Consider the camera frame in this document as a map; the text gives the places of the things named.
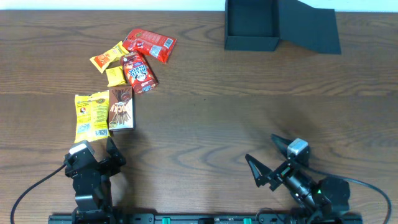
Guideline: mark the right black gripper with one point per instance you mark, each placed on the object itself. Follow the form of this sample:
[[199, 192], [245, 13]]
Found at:
[[284, 172]]

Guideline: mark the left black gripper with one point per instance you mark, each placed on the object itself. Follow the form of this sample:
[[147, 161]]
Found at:
[[117, 158]]

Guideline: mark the brown Pocky box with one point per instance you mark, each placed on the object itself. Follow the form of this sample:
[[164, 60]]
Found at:
[[121, 108]]

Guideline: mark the yellow snack bag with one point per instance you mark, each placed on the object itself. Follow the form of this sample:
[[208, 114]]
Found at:
[[92, 116]]

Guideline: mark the black gift box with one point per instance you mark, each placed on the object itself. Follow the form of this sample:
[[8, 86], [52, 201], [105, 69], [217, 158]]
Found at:
[[259, 25]]

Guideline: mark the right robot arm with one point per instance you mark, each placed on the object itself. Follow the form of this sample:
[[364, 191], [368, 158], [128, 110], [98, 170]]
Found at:
[[325, 201]]

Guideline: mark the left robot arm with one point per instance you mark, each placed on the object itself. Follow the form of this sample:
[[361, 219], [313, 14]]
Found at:
[[94, 203]]

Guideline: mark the small yellow snack packet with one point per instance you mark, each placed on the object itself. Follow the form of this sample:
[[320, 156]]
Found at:
[[115, 76]]

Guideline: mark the red Hello Panda box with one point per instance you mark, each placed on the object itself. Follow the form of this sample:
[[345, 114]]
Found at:
[[138, 72]]

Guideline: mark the orange yellow candy wrapper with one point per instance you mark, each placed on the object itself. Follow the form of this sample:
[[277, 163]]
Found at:
[[102, 61]]

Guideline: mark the red candy bag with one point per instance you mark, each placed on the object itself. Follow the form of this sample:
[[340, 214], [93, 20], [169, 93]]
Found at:
[[150, 43]]

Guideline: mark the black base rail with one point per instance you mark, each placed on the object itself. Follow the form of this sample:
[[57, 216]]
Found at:
[[148, 218]]

